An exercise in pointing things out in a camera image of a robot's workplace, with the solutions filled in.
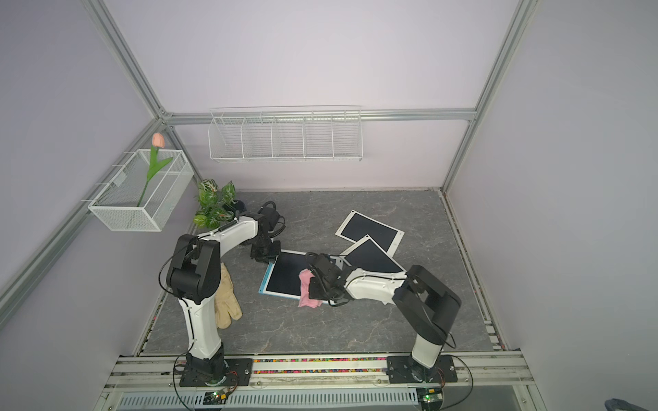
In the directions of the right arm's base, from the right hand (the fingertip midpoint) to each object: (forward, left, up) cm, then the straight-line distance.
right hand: (309, 290), depth 88 cm
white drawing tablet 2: (+30, -18, -3) cm, 36 cm away
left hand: (+12, +14, 0) cm, 18 cm away
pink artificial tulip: (+29, +48, +32) cm, 64 cm away
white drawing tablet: (+16, -21, -3) cm, 27 cm away
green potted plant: (+21, +31, +21) cm, 43 cm away
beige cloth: (-5, +28, -1) cm, 28 cm away
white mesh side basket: (+10, +49, +34) cm, 61 cm away
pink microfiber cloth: (-4, +1, +1) cm, 4 cm away
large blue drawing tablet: (+7, +11, -2) cm, 13 cm away
